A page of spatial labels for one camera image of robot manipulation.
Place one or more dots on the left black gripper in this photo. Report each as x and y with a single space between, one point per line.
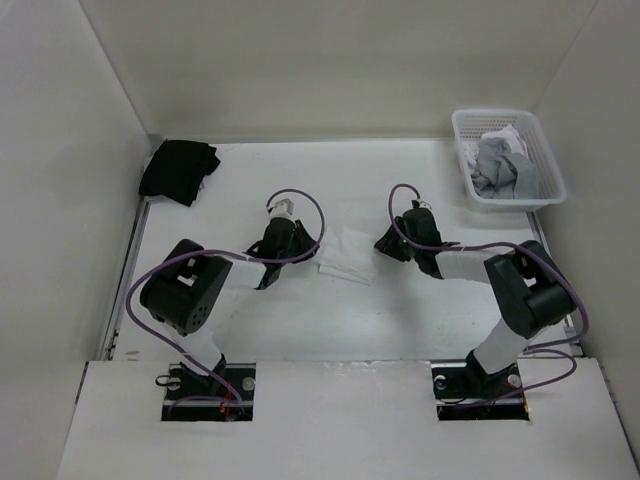
305 241

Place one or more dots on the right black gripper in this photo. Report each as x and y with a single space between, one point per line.
387 244

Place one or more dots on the white tank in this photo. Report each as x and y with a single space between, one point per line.
508 134
347 254

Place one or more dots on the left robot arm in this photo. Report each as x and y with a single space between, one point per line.
182 292

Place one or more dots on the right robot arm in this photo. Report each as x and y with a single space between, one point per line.
530 292

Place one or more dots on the grey crumpled tank top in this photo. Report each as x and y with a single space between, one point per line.
503 175

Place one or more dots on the black folded tank top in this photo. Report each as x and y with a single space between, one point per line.
176 170

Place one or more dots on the white crumpled tank top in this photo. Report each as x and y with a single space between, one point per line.
508 134

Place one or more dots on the white plastic basket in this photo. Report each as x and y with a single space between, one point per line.
470 124

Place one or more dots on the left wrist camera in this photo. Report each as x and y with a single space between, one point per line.
282 209

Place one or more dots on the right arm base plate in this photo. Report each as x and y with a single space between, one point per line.
459 398

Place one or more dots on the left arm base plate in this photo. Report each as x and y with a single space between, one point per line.
191 397

